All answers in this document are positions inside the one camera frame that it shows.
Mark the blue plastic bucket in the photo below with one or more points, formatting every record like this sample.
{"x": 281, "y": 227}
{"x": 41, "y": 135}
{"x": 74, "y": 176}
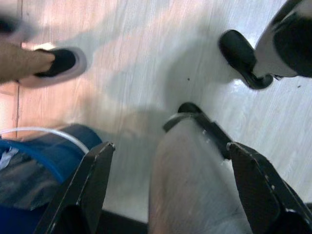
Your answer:
{"x": 80, "y": 139}

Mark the person in pink shirt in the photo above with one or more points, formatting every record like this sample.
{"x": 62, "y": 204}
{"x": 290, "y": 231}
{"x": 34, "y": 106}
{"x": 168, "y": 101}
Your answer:
{"x": 19, "y": 63}

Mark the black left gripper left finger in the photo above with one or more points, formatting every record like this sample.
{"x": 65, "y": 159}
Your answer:
{"x": 80, "y": 190}

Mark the black trash bag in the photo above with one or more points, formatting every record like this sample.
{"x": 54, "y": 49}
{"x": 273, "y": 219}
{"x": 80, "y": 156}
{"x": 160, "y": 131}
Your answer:
{"x": 29, "y": 178}

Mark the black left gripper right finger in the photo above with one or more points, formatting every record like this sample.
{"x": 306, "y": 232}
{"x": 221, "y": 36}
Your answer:
{"x": 263, "y": 195}

